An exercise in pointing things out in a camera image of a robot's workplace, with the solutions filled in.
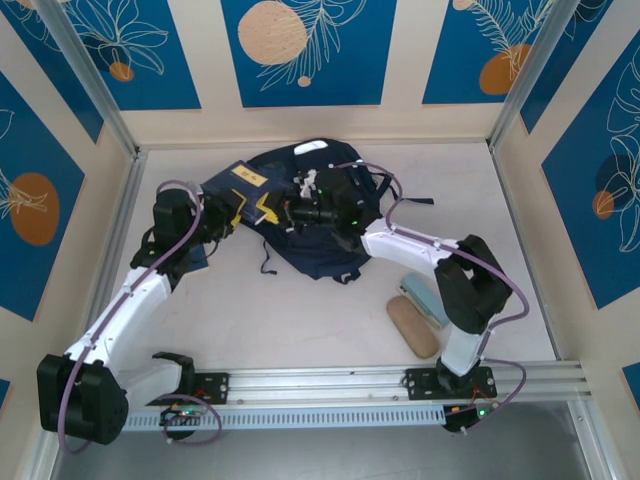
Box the navy blue notebook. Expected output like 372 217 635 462
202 158 294 227

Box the navy blue backpack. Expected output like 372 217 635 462
247 138 434 285

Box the beige glasses case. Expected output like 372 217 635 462
386 295 440 359

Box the light blue pencil case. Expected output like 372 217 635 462
398 272 453 330

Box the grey metal shelf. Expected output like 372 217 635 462
49 402 601 480

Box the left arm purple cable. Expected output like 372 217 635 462
58 178 224 455

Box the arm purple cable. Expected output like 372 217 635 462
58 178 224 455
332 160 530 436

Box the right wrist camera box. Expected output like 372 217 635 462
293 168 320 197

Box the left aluminium table rail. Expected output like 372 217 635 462
94 144 149 321

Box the aluminium table rail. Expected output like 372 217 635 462
94 144 149 321
487 144 564 362

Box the right aluminium table rail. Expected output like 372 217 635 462
487 144 564 362

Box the left aluminium frame post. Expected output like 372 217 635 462
37 0 139 156

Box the aluminium frame post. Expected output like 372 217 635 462
488 0 576 151
37 0 139 156

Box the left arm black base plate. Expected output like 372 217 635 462
149 371 232 406

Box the aluminium mounting rail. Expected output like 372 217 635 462
119 362 596 411

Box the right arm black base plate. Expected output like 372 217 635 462
404 367 500 401

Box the grey slotted cable duct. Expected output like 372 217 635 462
122 404 449 431

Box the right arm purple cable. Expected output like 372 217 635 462
332 160 530 436

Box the right aluminium frame post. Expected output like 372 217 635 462
488 0 576 151

